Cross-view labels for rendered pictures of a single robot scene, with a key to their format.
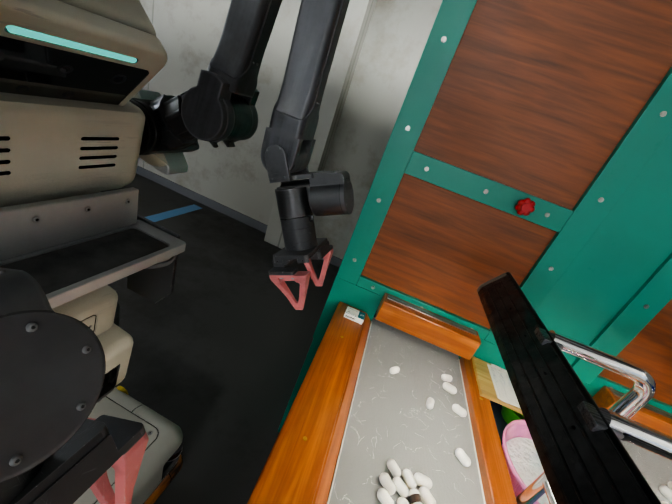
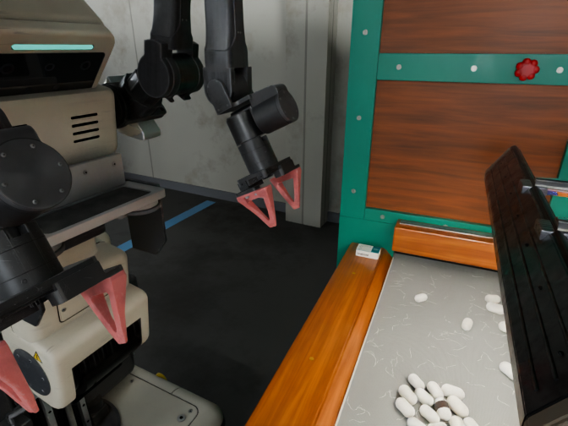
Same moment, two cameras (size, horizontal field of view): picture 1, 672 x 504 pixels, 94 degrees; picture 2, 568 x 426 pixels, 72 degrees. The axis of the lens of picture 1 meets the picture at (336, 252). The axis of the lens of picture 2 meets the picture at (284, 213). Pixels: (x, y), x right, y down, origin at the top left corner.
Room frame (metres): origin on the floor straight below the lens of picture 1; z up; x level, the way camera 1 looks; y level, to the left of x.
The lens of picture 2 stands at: (-0.15, -0.18, 1.28)
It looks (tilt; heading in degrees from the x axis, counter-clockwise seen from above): 23 degrees down; 18
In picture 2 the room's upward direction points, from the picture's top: straight up
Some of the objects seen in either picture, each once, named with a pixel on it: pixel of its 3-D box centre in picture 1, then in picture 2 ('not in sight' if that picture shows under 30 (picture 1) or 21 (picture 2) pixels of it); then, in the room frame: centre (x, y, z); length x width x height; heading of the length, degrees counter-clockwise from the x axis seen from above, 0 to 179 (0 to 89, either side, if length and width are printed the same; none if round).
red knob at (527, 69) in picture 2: (525, 206); (527, 69); (0.82, -0.40, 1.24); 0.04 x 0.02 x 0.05; 84
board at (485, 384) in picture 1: (531, 398); not in sight; (0.72, -0.67, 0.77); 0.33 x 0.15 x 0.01; 84
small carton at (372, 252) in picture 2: (354, 315); (368, 251); (0.80, -0.12, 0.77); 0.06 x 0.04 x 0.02; 84
